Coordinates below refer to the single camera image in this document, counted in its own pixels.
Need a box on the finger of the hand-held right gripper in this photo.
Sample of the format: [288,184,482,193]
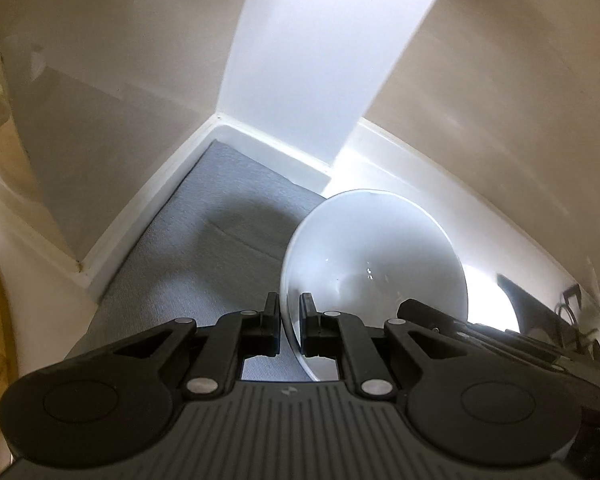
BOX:
[397,299,486,348]

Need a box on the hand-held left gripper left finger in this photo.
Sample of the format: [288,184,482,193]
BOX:
[112,292,282,402]

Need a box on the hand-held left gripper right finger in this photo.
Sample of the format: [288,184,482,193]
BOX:
[299,292,463,402]

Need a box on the plain white bowl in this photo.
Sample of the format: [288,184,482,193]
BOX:
[281,189,469,382]

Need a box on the black glass cooktop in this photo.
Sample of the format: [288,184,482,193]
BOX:
[497,274,563,348]

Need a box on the black pan support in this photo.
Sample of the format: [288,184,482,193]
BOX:
[554,284,600,363]

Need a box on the grey cloth mat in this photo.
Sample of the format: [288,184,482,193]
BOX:
[62,140,341,382]

